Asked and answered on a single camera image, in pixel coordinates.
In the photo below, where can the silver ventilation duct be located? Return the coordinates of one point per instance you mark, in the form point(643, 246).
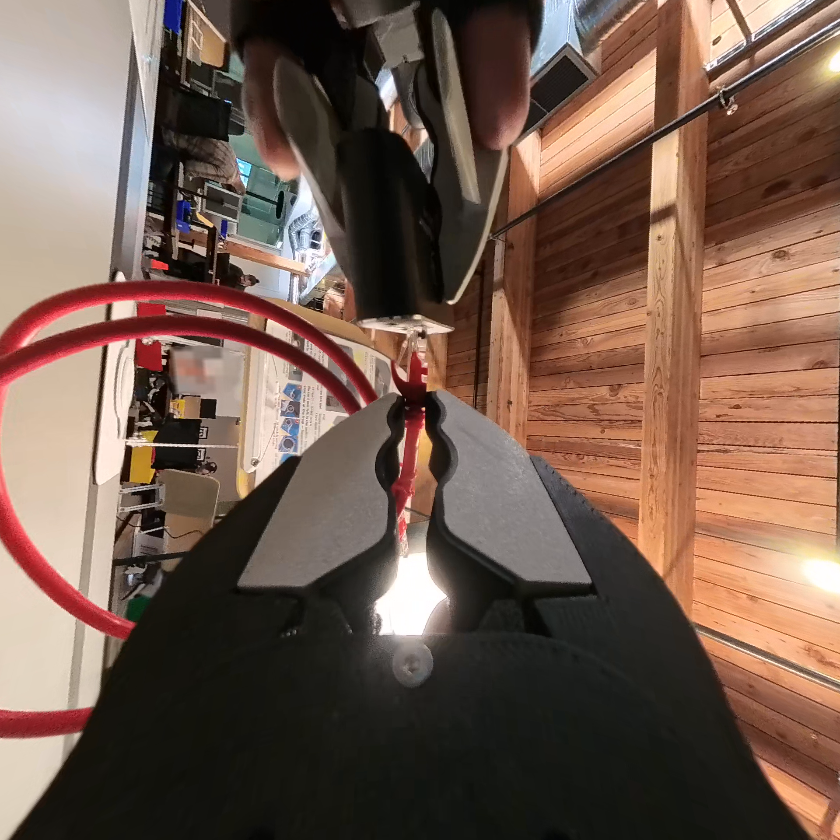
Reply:
point(561, 82)

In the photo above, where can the instruction poster board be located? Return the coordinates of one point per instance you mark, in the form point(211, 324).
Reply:
point(244, 459)

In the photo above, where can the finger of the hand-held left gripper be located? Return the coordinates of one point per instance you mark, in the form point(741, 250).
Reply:
point(485, 197)
point(308, 111)

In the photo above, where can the white sheet stand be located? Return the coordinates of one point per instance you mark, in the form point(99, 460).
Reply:
point(108, 446)

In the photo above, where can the printed instruction sheet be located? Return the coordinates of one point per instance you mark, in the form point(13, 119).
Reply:
point(295, 426)

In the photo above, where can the small yellow plastic bin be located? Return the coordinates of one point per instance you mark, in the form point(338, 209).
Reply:
point(141, 459)

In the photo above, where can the black ethernet port box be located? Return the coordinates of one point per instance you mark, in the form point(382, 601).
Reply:
point(380, 229)

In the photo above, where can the green plastic bin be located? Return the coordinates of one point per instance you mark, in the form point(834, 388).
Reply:
point(139, 607)

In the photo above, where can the red plastic bin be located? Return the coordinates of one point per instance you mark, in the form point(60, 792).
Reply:
point(149, 341)

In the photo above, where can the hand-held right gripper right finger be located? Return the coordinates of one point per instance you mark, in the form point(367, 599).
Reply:
point(512, 518)

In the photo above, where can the black metal pole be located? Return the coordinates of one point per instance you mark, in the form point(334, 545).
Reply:
point(590, 177)

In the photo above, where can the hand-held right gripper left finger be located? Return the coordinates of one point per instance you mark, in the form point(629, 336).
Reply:
point(315, 518)

